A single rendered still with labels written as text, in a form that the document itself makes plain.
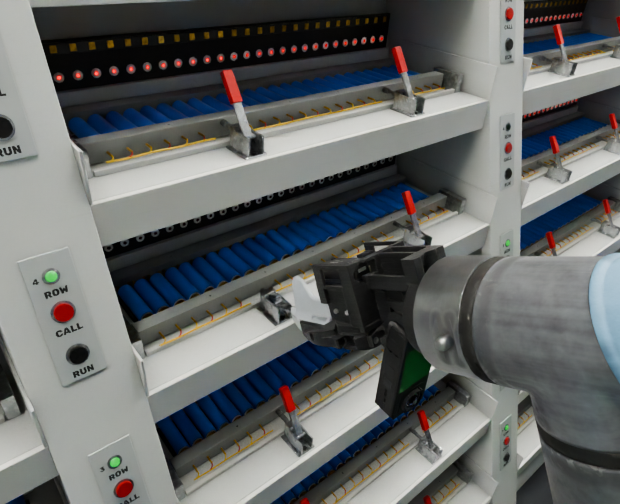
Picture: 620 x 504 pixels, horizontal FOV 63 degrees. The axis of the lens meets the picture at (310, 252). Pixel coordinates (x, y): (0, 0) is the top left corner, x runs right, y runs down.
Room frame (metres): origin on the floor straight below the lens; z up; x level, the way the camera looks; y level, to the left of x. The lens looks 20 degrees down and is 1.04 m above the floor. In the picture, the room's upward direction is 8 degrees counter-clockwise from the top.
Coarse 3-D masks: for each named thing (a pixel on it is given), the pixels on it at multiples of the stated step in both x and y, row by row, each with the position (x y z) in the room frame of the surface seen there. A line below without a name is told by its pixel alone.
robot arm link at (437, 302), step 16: (448, 256) 0.36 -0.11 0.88; (464, 256) 0.34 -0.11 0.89; (480, 256) 0.33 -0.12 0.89; (432, 272) 0.34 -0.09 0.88; (448, 272) 0.32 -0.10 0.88; (464, 272) 0.31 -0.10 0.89; (432, 288) 0.32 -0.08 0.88; (448, 288) 0.31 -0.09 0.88; (464, 288) 0.30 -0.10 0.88; (416, 304) 0.32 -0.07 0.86; (432, 304) 0.31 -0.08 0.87; (448, 304) 0.30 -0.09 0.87; (416, 320) 0.32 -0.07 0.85; (432, 320) 0.31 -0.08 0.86; (448, 320) 0.30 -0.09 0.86; (416, 336) 0.32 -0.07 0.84; (432, 336) 0.30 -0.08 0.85; (448, 336) 0.30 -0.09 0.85; (432, 352) 0.31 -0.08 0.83; (448, 352) 0.30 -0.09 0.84; (448, 368) 0.31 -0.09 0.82; (464, 368) 0.29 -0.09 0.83
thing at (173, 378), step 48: (336, 192) 0.82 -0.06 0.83; (432, 192) 0.88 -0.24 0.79; (480, 192) 0.80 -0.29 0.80; (192, 240) 0.66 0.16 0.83; (432, 240) 0.73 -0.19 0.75; (480, 240) 0.78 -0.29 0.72; (192, 336) 0.52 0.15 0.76; (240, 336) 0.52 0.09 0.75; (288, 336) 0.54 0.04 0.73; (144, 384) 0.43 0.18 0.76; (192, 384) 0.46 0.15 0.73
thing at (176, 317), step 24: (384, 216) 0.76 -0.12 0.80; (408, 216) 0.77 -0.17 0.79; (336, 240) 0.68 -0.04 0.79; (360, 240) 0.70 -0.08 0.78; (384, 240) 0.71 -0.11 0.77; (288, 264) 0.62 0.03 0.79; (312, 264) 0.65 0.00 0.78; (216, 288) 0.57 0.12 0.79; (240, 288) 0.57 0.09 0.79; (168, 312) 0.52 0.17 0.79; (192, 312) 0.53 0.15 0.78; (144, 336) 0.50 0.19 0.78
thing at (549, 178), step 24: (528, 120) 1.19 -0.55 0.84; (552, 120) 1.25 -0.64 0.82; (576, 120) 1.27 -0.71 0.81; (600, 120) 1.30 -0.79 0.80; (528, 144) 1.09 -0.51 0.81; (552, 144) 0.97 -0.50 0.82; (576, 144) 1.10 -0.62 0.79; (600, 144) 1.17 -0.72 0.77; (528, 168) 0.99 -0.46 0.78; (552, 168) 0.97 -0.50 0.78; (576, 168) 1.03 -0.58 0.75; (600, 168) 1.03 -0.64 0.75; (528, 192) 0.91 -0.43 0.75; (552, 192) 0.91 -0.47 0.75; (576, 192) 0.99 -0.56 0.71; (528, 216) 0.88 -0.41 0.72
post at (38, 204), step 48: (0, 0) 0.42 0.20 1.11; (48, 96) 0.43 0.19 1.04; (48, 144) 0.42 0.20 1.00; (0, 192) 0.40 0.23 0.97; (48, 192) 0.41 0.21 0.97; (0, 240) 0.39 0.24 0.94; (48, 240) 0.41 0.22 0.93; (96, 240) 0.43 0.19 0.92; (0, 288) 0.38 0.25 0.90; (96, 288) 0.42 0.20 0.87; (48, 384) 0.39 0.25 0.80; (96, 384) 0.41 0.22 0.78; (48, 432) 0.38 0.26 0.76; (96, 432) 0.40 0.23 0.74; (144, 432) 0.42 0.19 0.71; (96, 480) 0.39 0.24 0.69; (144, 480) 0.42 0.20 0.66
